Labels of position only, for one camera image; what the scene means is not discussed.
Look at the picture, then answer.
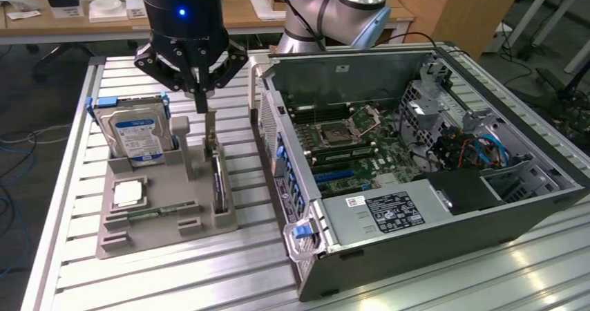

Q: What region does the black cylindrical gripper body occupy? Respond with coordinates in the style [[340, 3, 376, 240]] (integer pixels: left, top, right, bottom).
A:
[[139, 0, 232, 73]]

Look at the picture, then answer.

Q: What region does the graphics card with metal bracket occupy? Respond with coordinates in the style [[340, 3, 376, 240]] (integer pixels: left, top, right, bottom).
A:
[[205, 109, 229, 218]]

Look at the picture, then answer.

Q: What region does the white labelled box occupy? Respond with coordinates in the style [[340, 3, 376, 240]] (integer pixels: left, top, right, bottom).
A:
[[125, 0, 150, 20]]

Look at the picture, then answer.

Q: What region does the white box with round dish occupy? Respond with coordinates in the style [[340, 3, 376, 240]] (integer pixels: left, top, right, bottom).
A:
[[89, 0, 130, 23]]

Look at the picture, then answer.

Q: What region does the hard disk in blue carrier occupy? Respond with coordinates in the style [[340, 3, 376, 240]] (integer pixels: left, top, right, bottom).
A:
[[86, 95, 172, 169]]

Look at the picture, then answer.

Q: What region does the white paper stack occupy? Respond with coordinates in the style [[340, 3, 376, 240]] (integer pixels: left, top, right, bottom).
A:
[[250, 0, 290, 20]]

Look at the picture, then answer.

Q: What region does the black chair base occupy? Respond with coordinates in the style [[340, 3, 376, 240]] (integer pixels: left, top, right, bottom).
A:
[[30, 43, 97, 82]]

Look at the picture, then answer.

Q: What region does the black and white box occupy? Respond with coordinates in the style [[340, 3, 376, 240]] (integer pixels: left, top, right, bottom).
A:
[[47, 0, 86, 19]]

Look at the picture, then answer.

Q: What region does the wooden desk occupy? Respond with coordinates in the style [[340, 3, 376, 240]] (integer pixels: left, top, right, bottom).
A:
[[0, 0, 416, 55]]

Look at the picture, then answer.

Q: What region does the CPU socket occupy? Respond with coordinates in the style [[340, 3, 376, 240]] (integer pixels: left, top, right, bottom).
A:
[[320, 121, 356, 147]]

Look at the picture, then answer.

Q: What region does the grey plastic parts rack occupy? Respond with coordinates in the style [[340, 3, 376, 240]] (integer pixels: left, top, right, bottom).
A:
[[95, 115, 241, 260]]

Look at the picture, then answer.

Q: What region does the metal socket cover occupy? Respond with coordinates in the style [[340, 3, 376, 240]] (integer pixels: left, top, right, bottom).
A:
[[349, 104, 385, 133]]

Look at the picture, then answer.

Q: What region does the white paper card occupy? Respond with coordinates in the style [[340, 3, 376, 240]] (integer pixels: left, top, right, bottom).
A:
[[6, 10, 43, 20]]

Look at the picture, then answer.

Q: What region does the black labelled RAM stick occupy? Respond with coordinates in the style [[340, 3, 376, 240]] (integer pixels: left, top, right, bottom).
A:
[[312, 146, 378, 164]]

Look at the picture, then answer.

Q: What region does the silver CPU chip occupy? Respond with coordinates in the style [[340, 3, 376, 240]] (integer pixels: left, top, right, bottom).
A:
[[113, 181, 146, 209]]

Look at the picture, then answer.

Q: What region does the blue expansion slot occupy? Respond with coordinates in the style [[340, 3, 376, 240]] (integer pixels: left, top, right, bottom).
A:
[[316, 168, 353, 185]]

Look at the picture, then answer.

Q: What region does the green RAM stick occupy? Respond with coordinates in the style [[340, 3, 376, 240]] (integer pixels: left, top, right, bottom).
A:
[[126, 204, 188, 221]]

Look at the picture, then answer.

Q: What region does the green motherboard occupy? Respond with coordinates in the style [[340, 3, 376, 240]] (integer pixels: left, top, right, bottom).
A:
[[286, 100, 433, 200]]

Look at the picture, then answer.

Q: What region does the metal disk bay cage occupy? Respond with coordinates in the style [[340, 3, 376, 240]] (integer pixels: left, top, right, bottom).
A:
[[397, 78, 467, 146]]

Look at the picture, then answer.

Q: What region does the silver chipset heat sink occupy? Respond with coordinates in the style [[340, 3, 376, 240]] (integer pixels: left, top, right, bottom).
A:
[[377, 173, 408, 188]]

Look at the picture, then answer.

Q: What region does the blue case latch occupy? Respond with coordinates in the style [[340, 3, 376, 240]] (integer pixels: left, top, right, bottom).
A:
[[292, 222, 316, 240]]

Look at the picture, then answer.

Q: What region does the grey power supply unit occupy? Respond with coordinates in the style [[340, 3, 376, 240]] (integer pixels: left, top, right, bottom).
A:
[[320, 179, 452, 249]]

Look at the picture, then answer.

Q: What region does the wooden cabinet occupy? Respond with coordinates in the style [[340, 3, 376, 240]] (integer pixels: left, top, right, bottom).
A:
[[382, 0, 529, 59]]

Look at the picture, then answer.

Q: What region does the open black PC case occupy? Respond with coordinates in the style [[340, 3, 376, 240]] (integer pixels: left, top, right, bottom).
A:
[[248, 40, 590, 303]]

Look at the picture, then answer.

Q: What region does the black floor equipment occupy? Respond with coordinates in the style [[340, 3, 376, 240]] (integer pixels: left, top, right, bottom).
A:
[[535, 67, 590, 132]]

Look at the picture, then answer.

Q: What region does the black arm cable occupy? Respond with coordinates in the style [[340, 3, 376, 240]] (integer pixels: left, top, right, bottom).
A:
[[270, 0, 334, 49]]

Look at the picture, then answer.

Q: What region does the white floor cable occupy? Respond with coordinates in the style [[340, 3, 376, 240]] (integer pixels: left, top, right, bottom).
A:
[[0, 123, 71, 145]]

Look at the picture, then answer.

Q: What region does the blue floor cable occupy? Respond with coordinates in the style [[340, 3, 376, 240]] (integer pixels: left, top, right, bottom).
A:
[[0, 144, 35, 278]]

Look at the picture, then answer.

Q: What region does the black cable to case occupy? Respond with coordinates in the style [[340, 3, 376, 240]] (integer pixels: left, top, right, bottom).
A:
[[390, 31, 464, 55]]

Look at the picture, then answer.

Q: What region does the red wire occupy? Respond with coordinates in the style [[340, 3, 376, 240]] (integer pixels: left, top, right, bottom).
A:
[[455, 137, 483, 173]]

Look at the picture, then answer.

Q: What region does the blue wire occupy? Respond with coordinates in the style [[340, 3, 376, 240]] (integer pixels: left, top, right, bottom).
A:
[[477, 135, 512, 169]]

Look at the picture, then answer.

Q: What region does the white desk frame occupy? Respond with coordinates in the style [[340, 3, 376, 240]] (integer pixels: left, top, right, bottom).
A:
[[505, 0, 590, 73]]

